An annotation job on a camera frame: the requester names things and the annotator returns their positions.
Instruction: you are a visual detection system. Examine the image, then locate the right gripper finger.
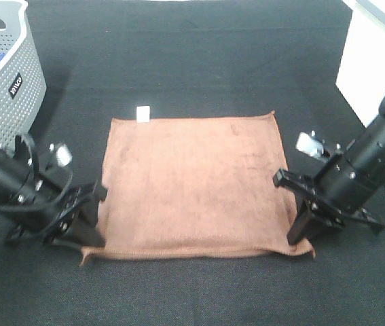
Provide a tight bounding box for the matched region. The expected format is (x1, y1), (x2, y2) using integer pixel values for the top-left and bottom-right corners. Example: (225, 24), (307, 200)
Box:
(287, 200), (314, 245)
(309, 220), (337, 238)

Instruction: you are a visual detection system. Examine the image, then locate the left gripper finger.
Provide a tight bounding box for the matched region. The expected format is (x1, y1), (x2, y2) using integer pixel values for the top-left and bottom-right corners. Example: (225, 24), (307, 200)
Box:
(71, 201), (105, 247)
(50, 236), (83, 252)

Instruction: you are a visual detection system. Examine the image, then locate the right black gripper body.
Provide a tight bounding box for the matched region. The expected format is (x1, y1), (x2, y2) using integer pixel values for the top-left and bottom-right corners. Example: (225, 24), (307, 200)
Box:
(272, 168), (385, 232)

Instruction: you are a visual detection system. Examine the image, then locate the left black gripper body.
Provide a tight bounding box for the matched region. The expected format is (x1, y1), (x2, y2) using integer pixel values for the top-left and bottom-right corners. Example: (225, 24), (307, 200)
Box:
(4, 182), (107, 245)

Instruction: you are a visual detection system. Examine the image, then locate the brown microfiber towel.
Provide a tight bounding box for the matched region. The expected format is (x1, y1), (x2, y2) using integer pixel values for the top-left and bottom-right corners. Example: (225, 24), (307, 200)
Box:
(81, 113), (315, 260)

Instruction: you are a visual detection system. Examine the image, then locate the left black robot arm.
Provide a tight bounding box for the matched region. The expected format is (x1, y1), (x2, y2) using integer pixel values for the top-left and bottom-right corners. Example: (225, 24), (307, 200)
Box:
(0, 134), (107, 251)

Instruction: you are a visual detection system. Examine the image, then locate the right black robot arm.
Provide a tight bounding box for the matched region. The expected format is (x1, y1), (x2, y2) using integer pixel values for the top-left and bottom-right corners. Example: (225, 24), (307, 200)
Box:
(272, 97), (385, 245)

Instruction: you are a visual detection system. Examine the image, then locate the grey perforated laundry basket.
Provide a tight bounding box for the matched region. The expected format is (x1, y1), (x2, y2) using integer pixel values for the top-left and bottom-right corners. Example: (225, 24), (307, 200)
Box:
(0, 1), (46, 151)

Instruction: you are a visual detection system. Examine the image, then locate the white plastic storage bin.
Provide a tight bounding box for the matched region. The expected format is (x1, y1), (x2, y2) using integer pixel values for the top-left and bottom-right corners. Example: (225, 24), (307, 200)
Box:
(335, 1), (385, 127)

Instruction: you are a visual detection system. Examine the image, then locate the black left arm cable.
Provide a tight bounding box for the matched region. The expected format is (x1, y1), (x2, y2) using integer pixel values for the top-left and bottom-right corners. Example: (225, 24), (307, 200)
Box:
(0, 134), (74, 217)

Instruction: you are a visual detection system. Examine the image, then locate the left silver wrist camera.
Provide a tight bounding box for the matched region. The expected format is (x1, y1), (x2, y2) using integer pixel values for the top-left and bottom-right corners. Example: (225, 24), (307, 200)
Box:
(48, 143), (73, 168)

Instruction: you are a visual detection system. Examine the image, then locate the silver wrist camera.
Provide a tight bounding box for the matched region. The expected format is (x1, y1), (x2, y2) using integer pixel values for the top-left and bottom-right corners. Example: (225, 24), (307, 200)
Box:
(295, 131), (330, 160)
(48, 143), (73, 168)

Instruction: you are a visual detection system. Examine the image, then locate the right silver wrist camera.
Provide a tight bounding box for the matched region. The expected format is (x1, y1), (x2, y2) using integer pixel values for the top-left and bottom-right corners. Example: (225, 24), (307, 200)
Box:
(295, 131), (330, 160)

